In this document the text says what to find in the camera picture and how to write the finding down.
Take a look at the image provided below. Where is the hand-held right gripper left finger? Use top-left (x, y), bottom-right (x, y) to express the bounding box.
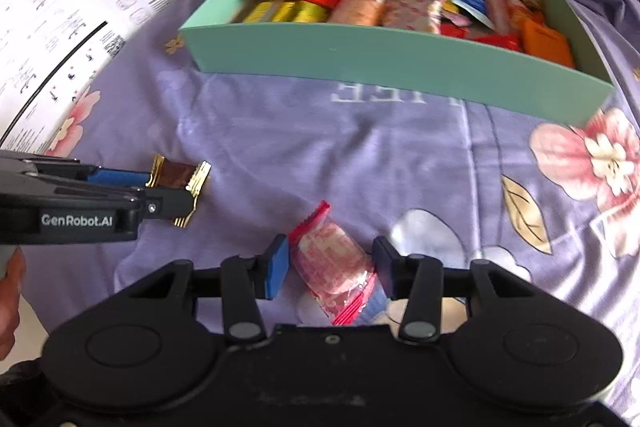
top-left (117, 234), bottom-right (292, 343)

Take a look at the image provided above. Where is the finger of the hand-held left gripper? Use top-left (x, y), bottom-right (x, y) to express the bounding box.
top-left (95, 184), bottom-right (197, 222)
top-left (20, 159), bottom-right (153, 188)

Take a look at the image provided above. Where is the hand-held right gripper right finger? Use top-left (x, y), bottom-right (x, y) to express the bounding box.
top-left (371, 236), bottom-right (545, 343)

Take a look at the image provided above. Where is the dark red gold-edged candy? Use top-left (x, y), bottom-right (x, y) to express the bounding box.
top-left (149, 154), bottom-right (213, 229)

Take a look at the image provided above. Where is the clear red-edged cracker packet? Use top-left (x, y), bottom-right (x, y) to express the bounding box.
top-left (287, 201), bottom-right (377, 327)

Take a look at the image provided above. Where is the mint green cardboard box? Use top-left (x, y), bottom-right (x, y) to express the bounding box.
top-left (177, 0), bottom-right (617, 128)

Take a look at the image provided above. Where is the gold foil packet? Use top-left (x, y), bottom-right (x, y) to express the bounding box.
top-left (242, 0), bottom-right (301, 24)

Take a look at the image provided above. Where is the yellow green stick packet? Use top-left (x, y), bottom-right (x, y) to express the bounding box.
top-left (295, 1), bottom-right (331, 24)

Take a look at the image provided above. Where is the small red candy packet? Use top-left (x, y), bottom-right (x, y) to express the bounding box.
top-left (467, 33), bottom-right (523, 52)

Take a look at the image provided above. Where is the white pink floral packet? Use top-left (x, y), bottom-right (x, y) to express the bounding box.
top-left (382, 0), bottom-right (446, 34)

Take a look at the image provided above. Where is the peach orange packet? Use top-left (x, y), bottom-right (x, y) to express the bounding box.
top-left (327, 0), bottom-right (393, 28)

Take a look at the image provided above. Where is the orange wafer packet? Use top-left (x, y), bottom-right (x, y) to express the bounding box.
top-left (520, 18), bottom-right (576, 68)

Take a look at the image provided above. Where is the orange red white packet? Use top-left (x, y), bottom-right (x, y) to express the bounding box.
top-left (487, 0), bottom-right (546, 38)

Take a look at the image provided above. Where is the person's left hand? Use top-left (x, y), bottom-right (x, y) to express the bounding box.
top-left (0, 252), bottom-right (27, 360)

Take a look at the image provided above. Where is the purple floral cloth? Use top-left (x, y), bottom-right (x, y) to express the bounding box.
top-left (0, 0), bottom-right (640, 358)

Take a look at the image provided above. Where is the white printed instruction sheet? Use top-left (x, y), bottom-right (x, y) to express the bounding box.
top-left (0, 0), bottom-right (190, 158)

